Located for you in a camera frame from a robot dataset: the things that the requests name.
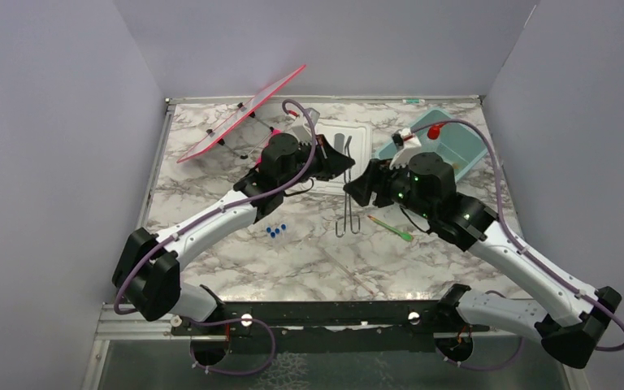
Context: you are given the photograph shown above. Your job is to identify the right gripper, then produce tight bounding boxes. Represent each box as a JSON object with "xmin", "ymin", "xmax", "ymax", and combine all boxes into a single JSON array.
[{"xmin": 344, "ymin": 154, "xmax": 436, "ymax": 220}]

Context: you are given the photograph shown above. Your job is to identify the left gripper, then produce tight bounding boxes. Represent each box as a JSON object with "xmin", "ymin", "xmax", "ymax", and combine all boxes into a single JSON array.
[{"xmin": 279, "ymin": 134, "xmax": 355, "ymax": 191}]

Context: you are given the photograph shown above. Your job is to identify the metal wire tongs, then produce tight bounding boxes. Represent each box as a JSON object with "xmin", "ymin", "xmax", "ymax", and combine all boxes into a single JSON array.
[{"xmin": 335, "ymin": 136, "xmax": 362, "ymax": 238}]

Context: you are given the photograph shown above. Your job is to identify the red capped squeeze bottle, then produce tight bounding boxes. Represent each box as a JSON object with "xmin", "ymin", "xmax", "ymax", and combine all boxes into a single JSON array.
[{"xmin": 427, "ymin": 123, "xmax": 446, "ymax": 141}]

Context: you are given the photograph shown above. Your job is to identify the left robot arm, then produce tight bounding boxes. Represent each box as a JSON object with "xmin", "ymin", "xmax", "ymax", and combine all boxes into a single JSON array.
[{"xmin": 111, "ymin": 133, "xmax": 355, "ymax": 334}]

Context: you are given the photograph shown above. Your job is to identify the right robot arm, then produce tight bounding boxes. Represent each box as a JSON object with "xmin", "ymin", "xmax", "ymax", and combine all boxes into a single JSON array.
[{"xmin": 344, "ymin": 153, "xmax": 622, "ymax": 369}]

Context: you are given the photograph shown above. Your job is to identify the white plastic lid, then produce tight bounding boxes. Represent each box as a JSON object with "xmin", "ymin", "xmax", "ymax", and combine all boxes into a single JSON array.
[{"xmin": 311, "ymin": 119, "xmax": 372, "ymax": 195}]

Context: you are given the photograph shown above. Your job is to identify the green spatula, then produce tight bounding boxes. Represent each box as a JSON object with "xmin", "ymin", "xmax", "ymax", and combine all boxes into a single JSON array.
[{"xmin": 368, "ymin": 215, "xmax": 414, "ymax": 242}]

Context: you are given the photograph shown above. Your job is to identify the clear glass rod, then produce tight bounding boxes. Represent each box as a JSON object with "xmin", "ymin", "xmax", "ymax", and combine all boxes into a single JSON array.
[{"xmin": 322, "ymin": 249, "xmax": 377, "ymax": 297}]

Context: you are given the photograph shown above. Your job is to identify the clear test tube rack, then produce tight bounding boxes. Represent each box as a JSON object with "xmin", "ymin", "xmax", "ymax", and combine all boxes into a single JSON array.
[{"xmin": 263, "ymin": 223, "xmax": 309, "ymax": 253}]

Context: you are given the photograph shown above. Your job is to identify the pink acrylic stand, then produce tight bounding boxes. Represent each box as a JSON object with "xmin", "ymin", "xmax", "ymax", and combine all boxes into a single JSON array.
[{"xmin": 176, "ymin": 64, "xmax": 306, "ymax": 163}]

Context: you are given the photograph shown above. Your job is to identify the teal plastic bin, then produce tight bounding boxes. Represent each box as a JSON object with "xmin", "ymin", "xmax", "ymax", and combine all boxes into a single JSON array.
[{"xmin": 373, "ymin": 108, "xmax": 488, "ymax": 182}]

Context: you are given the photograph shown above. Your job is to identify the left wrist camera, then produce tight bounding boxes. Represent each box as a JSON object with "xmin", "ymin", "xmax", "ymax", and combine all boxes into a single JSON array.
[{"xmin": 288, "ymin": 108, "xmax": 320, "ymax": 145}]

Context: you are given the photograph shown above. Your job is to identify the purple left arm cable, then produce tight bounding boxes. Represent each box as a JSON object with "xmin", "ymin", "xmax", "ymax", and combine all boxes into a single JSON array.
[{"xmin": 112, "ymin": 98, "xmax": 319, "ymax": 317}]

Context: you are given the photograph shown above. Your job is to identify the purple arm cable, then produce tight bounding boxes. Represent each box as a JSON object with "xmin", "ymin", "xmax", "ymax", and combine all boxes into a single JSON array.
[
  {"xmin": 404, "ymin": 118, "xmax": 624, "ymax": 353},
  {"xmin": 112, "ymin": 98, "xmax": 319, "ymax": 317}
]

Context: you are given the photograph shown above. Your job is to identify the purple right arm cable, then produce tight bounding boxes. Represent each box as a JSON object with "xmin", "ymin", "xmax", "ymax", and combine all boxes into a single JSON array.
[{"xmin": 404, "ymin": 118, "xmax": 624, "ymax": 353}]

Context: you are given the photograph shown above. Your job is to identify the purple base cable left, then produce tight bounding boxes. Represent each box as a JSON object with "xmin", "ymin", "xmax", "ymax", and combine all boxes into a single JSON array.
[{"xmin": 182, "ymin": 315, "xmax": 278, "ymax": 378}]

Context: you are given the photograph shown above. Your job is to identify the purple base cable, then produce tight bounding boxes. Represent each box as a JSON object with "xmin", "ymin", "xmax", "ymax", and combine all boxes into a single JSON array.
[
  {"xmin": 434, "ymin": 290, "xmax": 525, "ymax": 372},
  {"xmin": 182, "ymin": 315, "xmax": 278, "ymax": 378}
]

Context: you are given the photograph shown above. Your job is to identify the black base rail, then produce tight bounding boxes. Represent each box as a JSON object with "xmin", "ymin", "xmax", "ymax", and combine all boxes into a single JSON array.
[{"xmin": 171, "ymin": 300, "xmax": 488, "ymax": 362}]

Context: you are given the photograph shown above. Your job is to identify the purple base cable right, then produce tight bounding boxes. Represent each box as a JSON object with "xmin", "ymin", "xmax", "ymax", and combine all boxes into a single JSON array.
[{"xmin": 434, "ymin": 290, "xmax": 525, "ymax": 372}]

